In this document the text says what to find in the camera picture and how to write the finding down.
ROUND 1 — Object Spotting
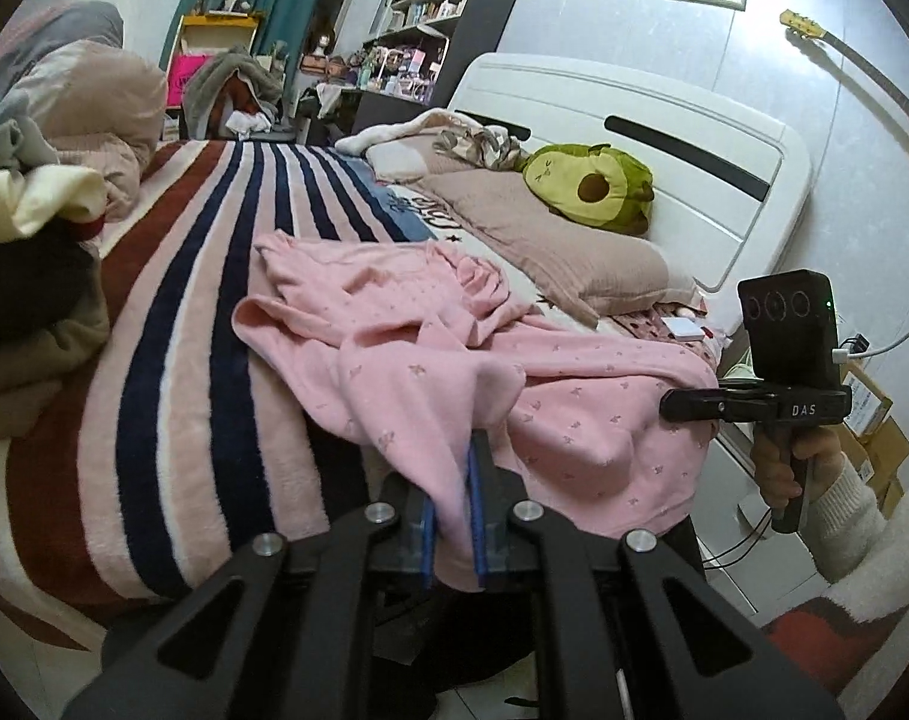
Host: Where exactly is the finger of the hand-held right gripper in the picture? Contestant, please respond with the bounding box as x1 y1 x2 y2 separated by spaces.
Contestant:
659 382 763 422

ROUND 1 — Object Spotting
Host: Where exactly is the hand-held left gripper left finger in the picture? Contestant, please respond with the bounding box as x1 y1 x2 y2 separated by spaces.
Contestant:
60 480 436 720

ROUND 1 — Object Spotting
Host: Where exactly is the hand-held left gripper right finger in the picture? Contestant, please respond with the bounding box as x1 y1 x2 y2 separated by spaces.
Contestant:
465 431 845 720

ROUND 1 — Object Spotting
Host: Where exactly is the pink dotted garment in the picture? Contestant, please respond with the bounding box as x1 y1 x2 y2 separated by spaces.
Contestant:
233 231 721 593

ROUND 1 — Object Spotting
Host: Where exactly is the person's right forearm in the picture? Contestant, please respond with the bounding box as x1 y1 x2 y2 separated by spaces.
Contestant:
803 457 899 586

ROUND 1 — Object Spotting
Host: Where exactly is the grey clothes pile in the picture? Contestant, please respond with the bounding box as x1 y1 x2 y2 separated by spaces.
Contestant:
182 45 286 140

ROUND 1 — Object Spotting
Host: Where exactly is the pile of clothes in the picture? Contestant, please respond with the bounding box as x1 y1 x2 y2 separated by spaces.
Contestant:
0 1 169 220

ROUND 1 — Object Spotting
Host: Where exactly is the person's right hand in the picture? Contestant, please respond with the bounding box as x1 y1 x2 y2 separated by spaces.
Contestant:
749 429 847 517

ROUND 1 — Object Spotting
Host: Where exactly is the pink patterned sheet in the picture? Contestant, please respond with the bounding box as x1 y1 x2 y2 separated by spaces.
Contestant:
619 301 727 352

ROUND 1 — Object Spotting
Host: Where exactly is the cardboard box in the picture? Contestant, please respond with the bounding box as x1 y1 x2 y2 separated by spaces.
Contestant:
836 358 909 515

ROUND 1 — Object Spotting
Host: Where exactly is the beige ribbed pillow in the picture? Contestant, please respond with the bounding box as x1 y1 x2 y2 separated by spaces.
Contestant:
424 169 695 317

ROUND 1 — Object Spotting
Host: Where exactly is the green avocado plush toy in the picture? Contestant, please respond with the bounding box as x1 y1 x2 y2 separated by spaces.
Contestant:
521 144 656 235

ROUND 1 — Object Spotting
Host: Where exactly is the white bed headboard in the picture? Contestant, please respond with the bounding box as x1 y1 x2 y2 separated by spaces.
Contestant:
446 52 811 338

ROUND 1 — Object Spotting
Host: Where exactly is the person's fluffy white red robe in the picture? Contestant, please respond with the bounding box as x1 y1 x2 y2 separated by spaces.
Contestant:
758 474 909 700

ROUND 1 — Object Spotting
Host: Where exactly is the yellow guitar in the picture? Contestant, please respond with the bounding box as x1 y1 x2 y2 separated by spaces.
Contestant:
780 9 909 196

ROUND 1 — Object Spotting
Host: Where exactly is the floral patterned cloth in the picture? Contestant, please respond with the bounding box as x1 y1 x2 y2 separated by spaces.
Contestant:
433 124 534 170

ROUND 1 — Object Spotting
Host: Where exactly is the striped printed blanket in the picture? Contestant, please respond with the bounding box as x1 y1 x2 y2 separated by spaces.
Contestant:
0 136 725 661

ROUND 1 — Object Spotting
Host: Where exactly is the small white beige pillow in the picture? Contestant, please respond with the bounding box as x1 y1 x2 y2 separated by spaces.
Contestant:
364 133 455 182

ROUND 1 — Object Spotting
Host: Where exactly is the white fluffy cloth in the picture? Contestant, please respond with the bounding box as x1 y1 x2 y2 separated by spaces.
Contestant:
334 109 493 156

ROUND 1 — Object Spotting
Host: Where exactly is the brown cloth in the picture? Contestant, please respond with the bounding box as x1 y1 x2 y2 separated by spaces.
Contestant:
0 270 112 445

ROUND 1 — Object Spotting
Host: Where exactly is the dark cluttered desk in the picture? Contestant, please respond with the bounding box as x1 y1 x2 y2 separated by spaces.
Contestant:
296 81 457 145

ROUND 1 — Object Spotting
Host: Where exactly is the dark tall bookcase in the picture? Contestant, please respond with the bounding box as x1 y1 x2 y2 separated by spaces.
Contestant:
360 0 539 103

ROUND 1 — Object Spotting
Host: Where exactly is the dark cloth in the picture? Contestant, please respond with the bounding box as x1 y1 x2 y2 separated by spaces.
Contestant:
0 229 104 340

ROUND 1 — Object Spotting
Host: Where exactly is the cream cloth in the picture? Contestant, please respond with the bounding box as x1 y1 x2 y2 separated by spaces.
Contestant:
0 163 109 271

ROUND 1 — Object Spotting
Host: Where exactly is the magenta box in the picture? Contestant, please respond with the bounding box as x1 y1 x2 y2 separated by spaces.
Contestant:
165 54 208 109

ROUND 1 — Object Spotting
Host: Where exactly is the yellow shelf unit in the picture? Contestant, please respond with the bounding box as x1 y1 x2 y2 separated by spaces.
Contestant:
175 13 264 65

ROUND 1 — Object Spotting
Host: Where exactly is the grey blue cloth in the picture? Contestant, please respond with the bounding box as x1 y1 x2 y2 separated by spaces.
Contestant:
0 101 61 173

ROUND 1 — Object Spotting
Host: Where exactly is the white cable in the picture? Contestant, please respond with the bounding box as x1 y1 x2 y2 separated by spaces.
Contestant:
836 315 909 359

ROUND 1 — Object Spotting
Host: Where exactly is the black cable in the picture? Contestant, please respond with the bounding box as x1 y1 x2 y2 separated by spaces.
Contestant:
694 501 774 569

